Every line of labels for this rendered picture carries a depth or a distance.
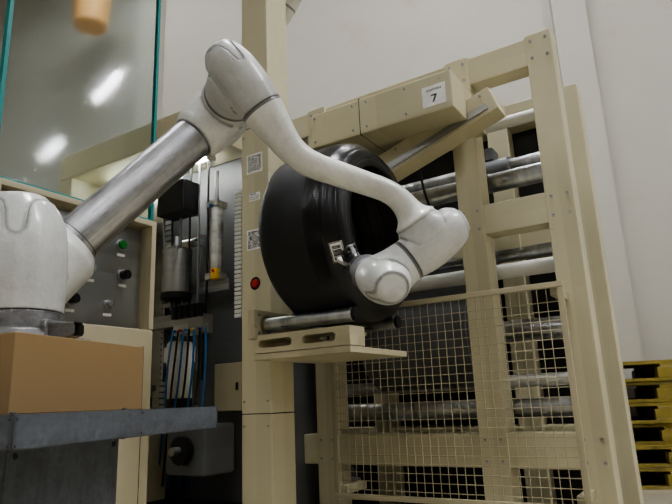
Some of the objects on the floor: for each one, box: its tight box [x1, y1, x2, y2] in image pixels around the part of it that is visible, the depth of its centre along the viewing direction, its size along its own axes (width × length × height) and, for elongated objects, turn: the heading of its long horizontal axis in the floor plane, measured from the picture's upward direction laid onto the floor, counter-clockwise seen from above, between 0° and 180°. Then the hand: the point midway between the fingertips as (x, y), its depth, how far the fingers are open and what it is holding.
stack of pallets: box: [622, 359, 672, 490], centre depth 434 cm, size 118×83×84 cm
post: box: [241, 0, 296, 504], centre depth 217 cm, size 13×13×250 cm
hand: (345, 260), depth 166 cm, fingers closed
